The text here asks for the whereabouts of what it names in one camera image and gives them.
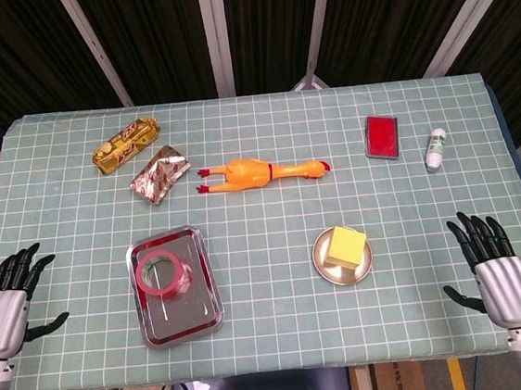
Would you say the rectangular steel tray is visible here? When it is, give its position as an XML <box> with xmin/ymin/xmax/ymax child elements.
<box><xmin>121</xmin><ymin>221</ymin><xmax>228</xmax><ymax>353</ymax></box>

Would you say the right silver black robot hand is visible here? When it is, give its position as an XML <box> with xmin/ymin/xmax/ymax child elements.
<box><xmin>434</xmin><ymin>204</ymin><xmax>521</xmax><ymax>337</ymax></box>

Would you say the gold snack packet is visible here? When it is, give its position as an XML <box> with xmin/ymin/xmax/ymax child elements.
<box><xmin>88</xmin><ymin>115</ymin><xmax>166</xmax><ymax>177</ymax></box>

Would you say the yellow cube block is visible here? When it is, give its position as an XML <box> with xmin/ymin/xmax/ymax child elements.
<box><xmin>322</xmin><ymin>222</ymin><xmax>372</xmax><ymax>273</ymax></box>

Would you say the round steel plate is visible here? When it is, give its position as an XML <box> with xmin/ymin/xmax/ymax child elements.
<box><xmin>309</xmin><ymin>222</ymin><xmax>377</xmax><ymax>290</ymax></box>

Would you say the small white bottle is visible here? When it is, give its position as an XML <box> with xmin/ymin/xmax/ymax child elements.
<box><xmin>422</xmin><ymin>126</ymin><xmax>451</xmax><ymax>174</ymax></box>

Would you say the silver foil snack packet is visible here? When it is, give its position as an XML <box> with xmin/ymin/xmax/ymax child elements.
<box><xmin>125</xmin><ymin>142</ymin><xmax>196</xmax><ymax>209</ymax></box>

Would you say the orange rubber chicken toy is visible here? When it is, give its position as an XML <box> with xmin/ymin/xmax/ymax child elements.
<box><xmin>194</xmin><ymin>148</ymin><xmax>334</xmax><ymax>198</ymax></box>

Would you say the red ink pad case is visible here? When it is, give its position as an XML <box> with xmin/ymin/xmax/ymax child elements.
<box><xmin>362</xmin><ymin>112</ymin><xmax>402</xmax><ymax>165</ymax></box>

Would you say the green checked tablecloth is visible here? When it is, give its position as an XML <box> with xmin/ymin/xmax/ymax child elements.
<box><xmin>0</xmin><ymin>63</ymin><xmax>521</xmax><ymax>390</ymax></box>

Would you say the red tape roll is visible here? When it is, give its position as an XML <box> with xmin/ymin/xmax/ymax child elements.
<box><xmin>133</xmin><ymin>247</ymin><xmax>197</xmax><ymax>302</ymax></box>

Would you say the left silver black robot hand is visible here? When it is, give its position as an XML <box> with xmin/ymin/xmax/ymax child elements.
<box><xmin>0</xmin><ymin>239</ymin><xmax>75</xmax><ymax>361</ymax></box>

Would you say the black pleated curtain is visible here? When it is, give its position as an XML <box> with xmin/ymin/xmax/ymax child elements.
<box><xmin>0</xmin><ymin>0</ymin><xmax>521</xmax><ymax>200</ymax></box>

